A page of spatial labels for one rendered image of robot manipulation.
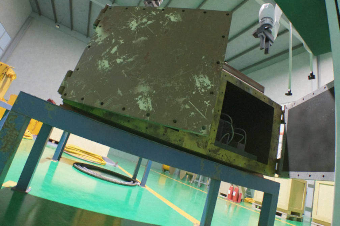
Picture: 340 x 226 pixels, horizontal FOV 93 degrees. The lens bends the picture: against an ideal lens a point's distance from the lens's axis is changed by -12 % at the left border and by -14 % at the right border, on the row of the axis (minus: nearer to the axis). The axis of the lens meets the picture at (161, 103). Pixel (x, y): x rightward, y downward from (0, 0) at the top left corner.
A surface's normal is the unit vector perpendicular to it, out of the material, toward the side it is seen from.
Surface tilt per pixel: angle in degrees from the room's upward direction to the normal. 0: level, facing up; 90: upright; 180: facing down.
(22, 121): 90
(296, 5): 180
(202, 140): 90
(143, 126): 90
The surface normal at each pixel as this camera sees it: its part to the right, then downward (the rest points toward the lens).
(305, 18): -0.29, 0.91
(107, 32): -0.20, -0.37
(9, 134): 0.38, -0.18
